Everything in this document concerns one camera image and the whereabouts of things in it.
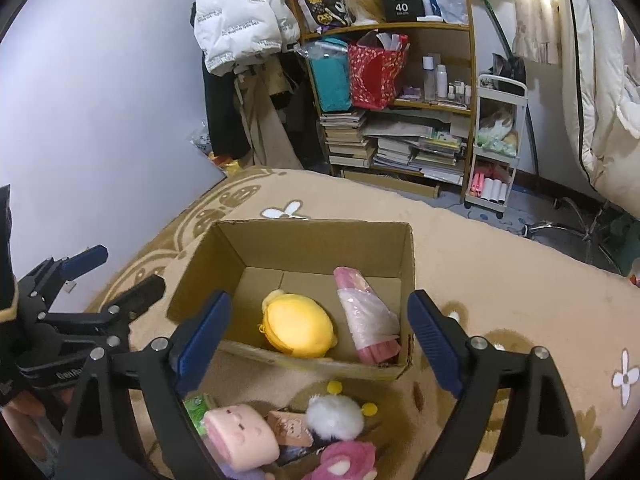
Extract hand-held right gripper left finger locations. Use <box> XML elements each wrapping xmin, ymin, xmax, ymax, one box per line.
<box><xmin>55</xmin><ymin>290</ymin><xmax>233</xmax><ymax>480</ymax></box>

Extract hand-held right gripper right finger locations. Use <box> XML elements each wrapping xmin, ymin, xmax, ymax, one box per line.
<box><xmin>406</xmin><ymin>289</ymin><xmax>586</xmax><ymax>480</ymax></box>

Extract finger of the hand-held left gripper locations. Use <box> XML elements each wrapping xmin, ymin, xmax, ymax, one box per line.
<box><xmin>17</xmin><ymin>244</ymin><xmax>109</xmax><ymax>302</ymax></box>
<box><xmin>37</xmin><ymin>274</ymin><xmax>167</xmax><ymax>334</ymax></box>

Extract pink roll plush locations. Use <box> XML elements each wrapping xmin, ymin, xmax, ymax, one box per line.
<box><xmin>202</xmin><ymin>403</ymin><xmax>281</xmax><ymax>472</ymax></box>

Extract white fluffy bee plush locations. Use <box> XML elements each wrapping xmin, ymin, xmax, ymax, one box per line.
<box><xmin>305</xmin><ymin>381</ymin><xmax>378</xmax><ymax>445</ymax></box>

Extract brown cardboard box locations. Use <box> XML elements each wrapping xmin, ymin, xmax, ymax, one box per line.
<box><xmin>166</xmin><ymin>219</ymin><xmax>417</xmax><ymax>382</ymax></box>

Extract pink flower plush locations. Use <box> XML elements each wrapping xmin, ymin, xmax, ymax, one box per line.
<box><xmin>300</xmin><ymin>440</ymin><xmax>378</xmax><ymax>480</ymax></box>

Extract person's left hand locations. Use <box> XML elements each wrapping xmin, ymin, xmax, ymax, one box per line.
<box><xmin>0</xmin><ymin>392</ymin><xmax>63</xmax><ymax>461</ymax></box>

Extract green tissue packet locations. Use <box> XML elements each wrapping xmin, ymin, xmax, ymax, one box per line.
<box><xmin>182</xmin><ymin>393</ymin><xmax>218</xmax><ymax>436</ymax></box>

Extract pink plastic wrapped plush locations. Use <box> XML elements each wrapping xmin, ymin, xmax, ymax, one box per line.
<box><xmin>333</xmin><ymin>266</ymin><xmax>402</xmax><ymax>365</ymax></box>

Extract beige patterned rug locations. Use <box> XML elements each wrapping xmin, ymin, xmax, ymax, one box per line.
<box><xmin>82</xmin><ymin>165</ymin><xmax>640</xmax><ymax>480</ymax></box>

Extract yellow round plush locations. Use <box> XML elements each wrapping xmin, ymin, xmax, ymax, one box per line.
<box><xmin>260</xmin><ymin>289</ymin><xmax>337</xmax><ymax>359</ymax></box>

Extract brown bear printed packet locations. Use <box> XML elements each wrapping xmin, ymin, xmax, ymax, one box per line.
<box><xmin>266</xmin><ymin>410</ymin><xmax>315</xmax><ymax>447</ymax></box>

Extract purple plush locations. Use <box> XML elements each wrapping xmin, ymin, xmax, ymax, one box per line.
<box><xmin>217</xmin><ymin>460</ymin><xmax>266</xmax><ymax>480</ymax></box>

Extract gold foil bag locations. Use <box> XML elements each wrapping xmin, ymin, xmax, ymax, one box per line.
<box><xmin>210</xmin><ymin>152</ymin><xmax>241</xmax><ymax>176</ymax></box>

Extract white rolls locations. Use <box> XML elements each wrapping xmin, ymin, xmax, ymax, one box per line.
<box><xmin>482</xmin><ymin>177</ymin><xmax>508</xmax><ymax>204</ymax></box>

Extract chrome office chair base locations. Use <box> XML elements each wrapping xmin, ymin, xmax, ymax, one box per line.
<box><xmin>520</xmin><ymin>195</ymin><xmax>626</xmax><ymax>276</ymax></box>

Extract pile of magazines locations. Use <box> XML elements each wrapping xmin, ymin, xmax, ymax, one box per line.
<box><xmin>372</xmin><ymin>115</ymin><xmax>468</xmax><ymax>186</ymax></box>

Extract black hanging coat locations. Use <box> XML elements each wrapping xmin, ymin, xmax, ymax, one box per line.
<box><xmin>202</xmin><ymin>55</ymin><xmax>251</xmax><ymax>161</ymax></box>

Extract green packets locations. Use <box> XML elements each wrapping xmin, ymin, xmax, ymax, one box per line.
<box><xmin>475</xmin><ymin>130</ymin><xmax>518</xmax><ymax>157</ymax></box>

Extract stack of thick books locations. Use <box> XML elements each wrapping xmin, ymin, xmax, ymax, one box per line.
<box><xmin>320</xmin><ymin>109</ymin><xmax>376</xmax><ymax>170</ymax></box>

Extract white rolling cart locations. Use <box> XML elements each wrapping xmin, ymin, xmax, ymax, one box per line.
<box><xmin>464</xmin><ymin>74</ymin><xmax>530</xmax><ymax>220</ymax></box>

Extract clear tall bottle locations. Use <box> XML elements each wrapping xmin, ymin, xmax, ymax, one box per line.
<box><xmin>422</xmin><ymin>56</ymin><xmax>436</xmax><ymax>101</ymax></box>

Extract red gift bag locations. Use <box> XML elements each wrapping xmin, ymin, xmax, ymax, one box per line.
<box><xmin>347</xmin><ymin>32</ymin><xmax>408</xmax><ymax>110</ymax></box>

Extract teal bag in clear plastic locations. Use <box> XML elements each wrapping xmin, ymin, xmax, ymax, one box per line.
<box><xmin>300</xmin><ymin>37</ymin><xmax>353</xmax><ymax>113</ymax></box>

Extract white puffer jacket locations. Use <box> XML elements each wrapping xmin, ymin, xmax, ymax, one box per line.
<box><xmin>192</xmin><ymin>0</ymin><xmax>301</xmax><ymax>77</ymax></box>

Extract white duvet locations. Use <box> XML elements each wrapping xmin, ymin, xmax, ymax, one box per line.
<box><xmin>555</xmin><ymin>0</ymin><xmax>640</xmax><ymax>211</ymax></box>

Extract wooden bookshelf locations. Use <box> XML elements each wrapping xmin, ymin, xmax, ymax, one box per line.
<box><xmin>287</xmin><ymin>0</ymin><xmax>478</xmax><ymax>186</ymax></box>

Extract black box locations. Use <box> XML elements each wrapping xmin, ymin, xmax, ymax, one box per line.
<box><xmin>380</xmin><ymin>0</ymin><xmax>426</xmax><ymax>23</ymax></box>

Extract patterned curtain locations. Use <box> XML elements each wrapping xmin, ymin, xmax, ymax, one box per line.
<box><xmin>510</xmin><ymin>0</ymin><xmax>563</xmax><ymax>66</ymax></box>

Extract black printed tote bag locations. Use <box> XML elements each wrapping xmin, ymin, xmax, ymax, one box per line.
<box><xmin>290</xmin><ymin>0</ymin><xmax>356</xmax><ymax>33</ymax></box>

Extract dark long handle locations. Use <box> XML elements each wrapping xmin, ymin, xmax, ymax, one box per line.
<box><xmin>477</xmin><ymin>0</ymin><xmax>513</xmax><ymax>58</ymax></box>

